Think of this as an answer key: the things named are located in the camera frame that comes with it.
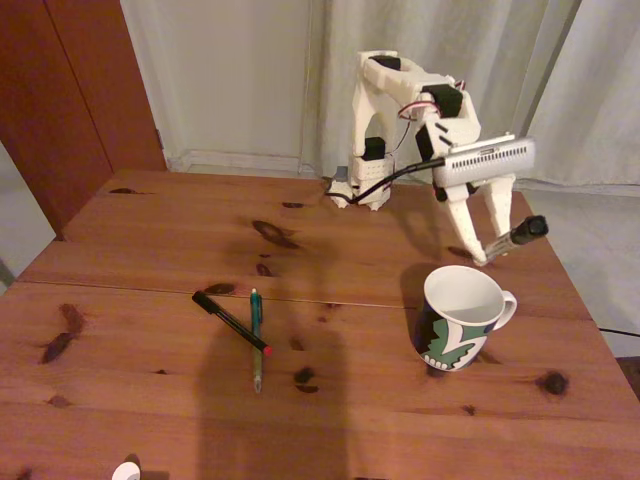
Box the white marker with black cap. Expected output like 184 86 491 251
480 214 550 264

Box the white mug with green pattern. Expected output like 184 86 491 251
412 264 519 374

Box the white curtain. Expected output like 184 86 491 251
512 0 640 190
299 0 584 184

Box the green transparent pen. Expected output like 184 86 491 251
248 287 266 395

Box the brown wooden cabinet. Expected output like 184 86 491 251
0 0 169 241

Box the black pen with red end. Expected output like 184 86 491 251
191 290 274 357

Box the black camera cable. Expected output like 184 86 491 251
322 159 441 206

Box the silver camera box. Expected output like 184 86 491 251
432 132 537 189

